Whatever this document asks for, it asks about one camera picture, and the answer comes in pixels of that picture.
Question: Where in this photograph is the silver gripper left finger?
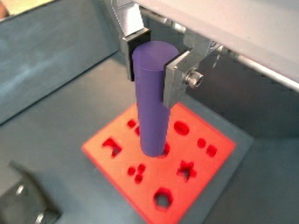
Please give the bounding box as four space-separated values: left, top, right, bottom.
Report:
110 0 151 81

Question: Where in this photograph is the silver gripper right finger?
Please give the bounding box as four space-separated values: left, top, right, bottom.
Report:
163 31 220 109

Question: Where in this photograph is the purple cylinder peg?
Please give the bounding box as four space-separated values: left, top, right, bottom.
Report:
132 41 179 157

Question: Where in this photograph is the red shape-sorter board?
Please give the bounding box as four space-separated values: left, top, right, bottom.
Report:
81 103 235 224

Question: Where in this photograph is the black curved peg holder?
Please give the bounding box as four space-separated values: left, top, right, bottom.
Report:
0 161 61 224

